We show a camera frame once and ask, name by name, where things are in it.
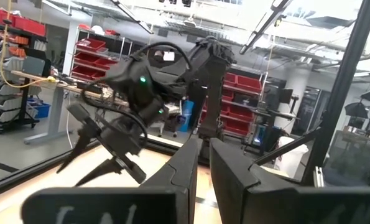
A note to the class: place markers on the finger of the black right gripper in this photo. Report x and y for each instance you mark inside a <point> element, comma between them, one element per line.
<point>107,168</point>
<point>86,137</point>

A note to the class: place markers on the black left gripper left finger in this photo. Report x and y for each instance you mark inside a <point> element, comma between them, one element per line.
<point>172,193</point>

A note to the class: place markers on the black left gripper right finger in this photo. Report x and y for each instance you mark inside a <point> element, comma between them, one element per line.
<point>234,186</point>

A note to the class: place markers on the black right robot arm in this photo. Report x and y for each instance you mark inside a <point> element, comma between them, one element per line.
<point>212,93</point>

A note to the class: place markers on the grey workshop desk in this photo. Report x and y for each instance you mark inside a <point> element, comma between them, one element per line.
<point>55,109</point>

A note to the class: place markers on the white bag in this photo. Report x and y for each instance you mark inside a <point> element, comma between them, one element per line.
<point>292,158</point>

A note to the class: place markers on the blue barrel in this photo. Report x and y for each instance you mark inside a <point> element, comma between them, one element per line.
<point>187,115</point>

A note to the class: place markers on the shelf with red bins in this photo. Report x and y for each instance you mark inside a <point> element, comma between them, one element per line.
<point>88,59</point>
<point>243,82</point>

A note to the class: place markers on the rack with grey bins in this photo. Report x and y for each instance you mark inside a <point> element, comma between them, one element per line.
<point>4,104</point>

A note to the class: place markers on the black diagonal frame brace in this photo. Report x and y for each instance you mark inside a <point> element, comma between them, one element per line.
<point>284,147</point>

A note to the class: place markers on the black table edge frame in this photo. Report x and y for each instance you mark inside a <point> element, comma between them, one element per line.
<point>16,179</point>

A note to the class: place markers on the silver mounting bracket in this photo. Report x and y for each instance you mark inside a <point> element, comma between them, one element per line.
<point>319,177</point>

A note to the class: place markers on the black frame post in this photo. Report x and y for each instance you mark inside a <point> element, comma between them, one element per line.
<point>343,77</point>

